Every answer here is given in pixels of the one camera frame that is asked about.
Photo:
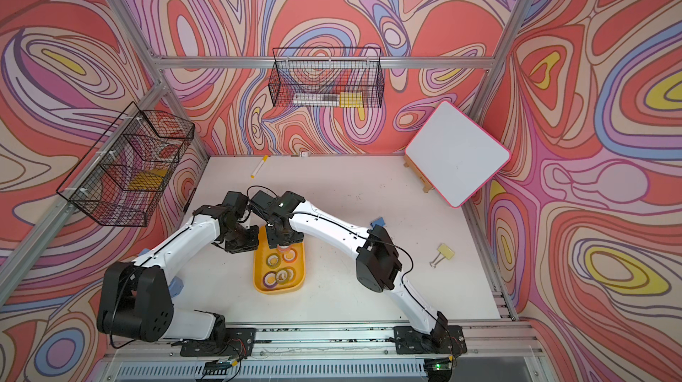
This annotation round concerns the white board pink frame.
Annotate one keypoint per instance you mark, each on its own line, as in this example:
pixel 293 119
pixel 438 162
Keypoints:
pixel 455 155

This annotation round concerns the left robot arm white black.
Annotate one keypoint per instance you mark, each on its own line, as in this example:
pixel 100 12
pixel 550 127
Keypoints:
pixel 136 300

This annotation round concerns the white yellow marker pen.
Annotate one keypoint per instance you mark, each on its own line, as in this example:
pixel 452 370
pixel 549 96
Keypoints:
pixel 259 166

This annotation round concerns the black wire basket left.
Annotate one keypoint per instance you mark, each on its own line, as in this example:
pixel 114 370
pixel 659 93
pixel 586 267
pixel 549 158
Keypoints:
pixel 137 140

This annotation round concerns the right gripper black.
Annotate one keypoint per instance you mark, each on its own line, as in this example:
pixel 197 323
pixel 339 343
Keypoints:
pixel 273 240

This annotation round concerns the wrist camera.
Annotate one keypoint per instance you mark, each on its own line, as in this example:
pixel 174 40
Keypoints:
pixel 238 205
pixel 267 207

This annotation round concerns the black wire basket back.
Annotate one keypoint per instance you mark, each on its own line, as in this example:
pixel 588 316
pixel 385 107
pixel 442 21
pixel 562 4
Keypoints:
pixel 315 76

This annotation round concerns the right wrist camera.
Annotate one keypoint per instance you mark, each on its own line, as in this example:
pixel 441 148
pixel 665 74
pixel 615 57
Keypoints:
pixel 267 207

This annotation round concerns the yellow-green tape roll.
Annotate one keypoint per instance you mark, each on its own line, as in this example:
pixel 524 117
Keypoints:
pixel 283 276
pixel 273 260

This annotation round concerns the yellow plastic storage box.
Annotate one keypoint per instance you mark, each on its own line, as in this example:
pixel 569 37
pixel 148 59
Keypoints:
pixel 260 268

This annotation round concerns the blue cloth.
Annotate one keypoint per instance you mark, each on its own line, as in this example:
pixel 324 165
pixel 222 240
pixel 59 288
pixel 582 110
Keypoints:
pixel 175 286

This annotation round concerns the orange tape roll top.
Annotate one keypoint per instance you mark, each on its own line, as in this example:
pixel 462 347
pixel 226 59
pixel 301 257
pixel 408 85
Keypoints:
pixel 291 274

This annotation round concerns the blue binder clip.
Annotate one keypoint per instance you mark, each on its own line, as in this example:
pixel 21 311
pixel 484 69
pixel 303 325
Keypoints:
pixel 378 222

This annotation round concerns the wooden easel stand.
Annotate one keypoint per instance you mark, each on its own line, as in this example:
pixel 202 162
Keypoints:
pixel 427 186

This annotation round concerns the purple tape roll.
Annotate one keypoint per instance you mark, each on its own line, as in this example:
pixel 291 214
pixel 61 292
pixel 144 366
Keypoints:
pixel 270 280

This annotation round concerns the yellow item in left basket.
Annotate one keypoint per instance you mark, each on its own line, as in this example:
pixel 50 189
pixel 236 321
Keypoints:
pixel 147 181

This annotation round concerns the yellow binder clip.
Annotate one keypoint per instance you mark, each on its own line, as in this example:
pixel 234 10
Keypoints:
pixel 444 253

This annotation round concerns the yellow block in back basket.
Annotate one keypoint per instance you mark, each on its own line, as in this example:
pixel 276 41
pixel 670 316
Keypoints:
pixel 351 100

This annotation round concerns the black wire basket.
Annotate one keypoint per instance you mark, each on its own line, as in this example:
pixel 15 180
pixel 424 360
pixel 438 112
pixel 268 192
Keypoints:
pixel 315 76
pixel 137 140

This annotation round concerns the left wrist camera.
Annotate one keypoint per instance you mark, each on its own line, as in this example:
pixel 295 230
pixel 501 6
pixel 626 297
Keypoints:
pixel 238 205

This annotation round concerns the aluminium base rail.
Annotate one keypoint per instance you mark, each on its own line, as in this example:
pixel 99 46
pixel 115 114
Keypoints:
pixel 484 351

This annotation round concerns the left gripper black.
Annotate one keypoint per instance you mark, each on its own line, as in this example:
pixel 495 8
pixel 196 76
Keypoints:
pixel 252 243

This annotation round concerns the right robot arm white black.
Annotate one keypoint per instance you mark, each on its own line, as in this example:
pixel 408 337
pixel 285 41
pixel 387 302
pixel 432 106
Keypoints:
pixel 377 266

